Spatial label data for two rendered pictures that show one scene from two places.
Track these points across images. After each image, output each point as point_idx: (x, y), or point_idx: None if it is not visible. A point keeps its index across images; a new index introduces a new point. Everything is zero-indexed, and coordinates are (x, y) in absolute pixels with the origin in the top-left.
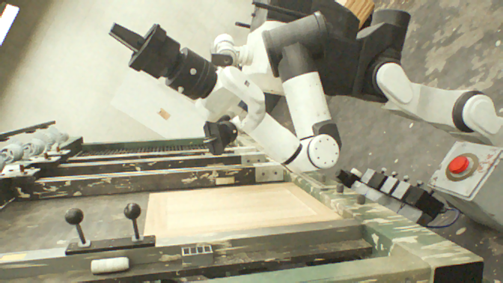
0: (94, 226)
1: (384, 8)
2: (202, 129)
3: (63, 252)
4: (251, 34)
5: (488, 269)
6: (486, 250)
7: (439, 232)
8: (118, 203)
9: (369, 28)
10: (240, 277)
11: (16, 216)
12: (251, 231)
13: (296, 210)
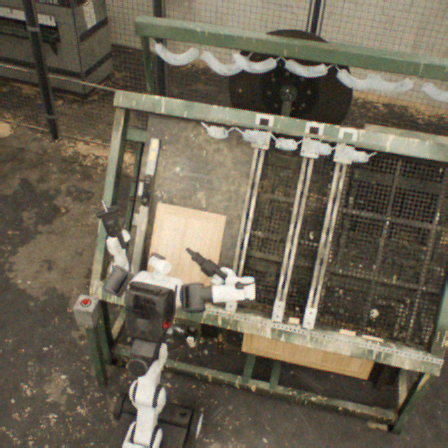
0: (191, 183)
1: (133, 359)
2: None
3: (148, 173)
4: (164, 286)
5: (175, 390)
6: (180, 401)
7: (216, 407)
8: (225, 196)
9: (141, 351)
10: None
11: (225, 141)
12: (139, 243)
13: None
